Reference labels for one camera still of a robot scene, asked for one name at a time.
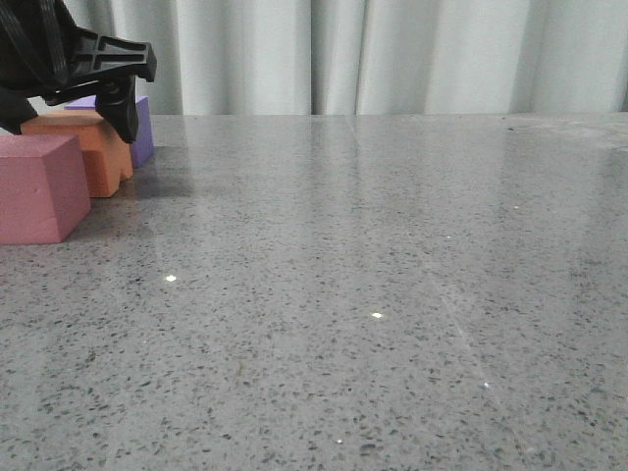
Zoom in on purple foam cube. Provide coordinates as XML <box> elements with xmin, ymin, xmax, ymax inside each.
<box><xmin>64</xmin><ymin>95</ymin><xmax>154</xmax><ymax>169</ymax></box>

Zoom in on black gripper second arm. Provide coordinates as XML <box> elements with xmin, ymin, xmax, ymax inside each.
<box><xmin>0</xmin><ymin>1</ymin><xmax>157</xmax><ymax>143</ymax></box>

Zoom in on grey-green pleated curtain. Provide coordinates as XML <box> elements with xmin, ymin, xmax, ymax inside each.
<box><xmin>68</xmin><ymin>0</ymin><xmax>627</xmax><ymax>115</ymax></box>

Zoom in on pink foam cube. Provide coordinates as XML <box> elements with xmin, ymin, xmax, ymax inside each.
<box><xmin>1</xmin><ymin>134</ymin><xmax>91</xmax><ymax>244</ymax></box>

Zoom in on orange foam cube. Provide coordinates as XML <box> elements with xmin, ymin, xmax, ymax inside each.
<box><xmin>21</xmin><ymin>110</ymin><xmax>133</xmax><ymax>197</ymax></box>

